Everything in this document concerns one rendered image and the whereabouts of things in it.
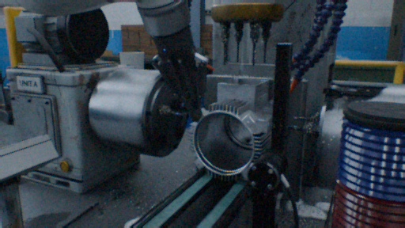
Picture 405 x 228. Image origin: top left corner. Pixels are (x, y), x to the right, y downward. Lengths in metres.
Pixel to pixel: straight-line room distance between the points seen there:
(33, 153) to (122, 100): 0.32
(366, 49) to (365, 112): 5.76
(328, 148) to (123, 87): 0.54
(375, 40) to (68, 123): 5.41
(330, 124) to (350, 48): 5.29
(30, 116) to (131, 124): 0.36
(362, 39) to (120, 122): 5.33
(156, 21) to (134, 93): 0.33
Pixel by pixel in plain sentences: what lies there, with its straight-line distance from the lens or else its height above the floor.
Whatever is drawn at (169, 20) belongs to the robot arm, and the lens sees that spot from 0.60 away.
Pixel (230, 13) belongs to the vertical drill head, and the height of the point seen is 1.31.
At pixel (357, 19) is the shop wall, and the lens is 5.98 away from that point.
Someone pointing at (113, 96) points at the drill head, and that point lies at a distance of 0.92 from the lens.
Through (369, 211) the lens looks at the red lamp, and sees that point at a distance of 0.25.
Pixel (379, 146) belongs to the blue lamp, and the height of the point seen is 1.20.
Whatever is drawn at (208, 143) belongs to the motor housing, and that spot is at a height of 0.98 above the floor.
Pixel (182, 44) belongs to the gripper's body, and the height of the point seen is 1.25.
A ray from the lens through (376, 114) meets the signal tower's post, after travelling 0.24.
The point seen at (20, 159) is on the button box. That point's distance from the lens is 0.65.
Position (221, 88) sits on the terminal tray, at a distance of 0.84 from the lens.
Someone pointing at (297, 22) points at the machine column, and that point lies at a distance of 1.04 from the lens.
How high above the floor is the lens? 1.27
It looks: 14 degrees down
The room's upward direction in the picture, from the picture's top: straight up
